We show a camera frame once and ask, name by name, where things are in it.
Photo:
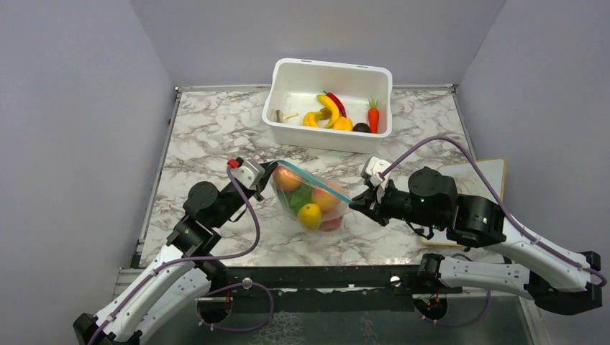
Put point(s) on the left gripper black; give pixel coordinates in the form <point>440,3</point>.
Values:
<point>267,166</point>

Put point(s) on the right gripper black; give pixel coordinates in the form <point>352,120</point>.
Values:
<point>365,203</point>

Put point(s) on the peach orange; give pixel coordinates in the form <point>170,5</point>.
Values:
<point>326,201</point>

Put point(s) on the green lettuce head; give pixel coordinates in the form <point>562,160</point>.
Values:
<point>299,197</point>

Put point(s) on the clear zip top bag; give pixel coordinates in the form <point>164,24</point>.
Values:
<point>306,177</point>

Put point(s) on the yellow squash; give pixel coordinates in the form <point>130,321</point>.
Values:
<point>310,216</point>

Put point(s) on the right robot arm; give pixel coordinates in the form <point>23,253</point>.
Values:
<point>555,279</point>

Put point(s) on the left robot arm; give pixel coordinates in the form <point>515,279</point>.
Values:
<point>184,267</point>

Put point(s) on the beige mushroom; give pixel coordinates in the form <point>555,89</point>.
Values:
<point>282,117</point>

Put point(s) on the yellow pepper left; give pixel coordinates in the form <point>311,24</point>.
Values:
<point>312,118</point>

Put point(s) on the yellow pepper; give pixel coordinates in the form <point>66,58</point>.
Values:
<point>343,124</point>
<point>312,118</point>

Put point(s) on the yellow banana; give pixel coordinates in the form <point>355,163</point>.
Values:
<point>328,103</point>

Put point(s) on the dark purple plum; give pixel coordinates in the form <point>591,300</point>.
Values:
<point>361,127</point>

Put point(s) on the yellow pepper front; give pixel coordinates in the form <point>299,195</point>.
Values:
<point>343,124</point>

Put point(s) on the white plastic bin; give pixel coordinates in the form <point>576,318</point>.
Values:
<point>296,83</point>

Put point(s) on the red chili pepper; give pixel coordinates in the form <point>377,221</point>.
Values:
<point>337,102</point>

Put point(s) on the orange carrot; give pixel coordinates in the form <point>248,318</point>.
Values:
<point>373,115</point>

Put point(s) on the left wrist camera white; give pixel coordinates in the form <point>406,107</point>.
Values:
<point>247,172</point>

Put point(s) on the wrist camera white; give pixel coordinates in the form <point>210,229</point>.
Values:
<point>247,172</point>
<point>372,173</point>

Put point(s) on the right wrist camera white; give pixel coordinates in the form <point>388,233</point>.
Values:
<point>372,173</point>

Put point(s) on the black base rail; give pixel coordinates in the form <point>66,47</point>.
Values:
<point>313,289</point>

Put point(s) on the white board wooden frame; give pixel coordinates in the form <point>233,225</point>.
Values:
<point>468,182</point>

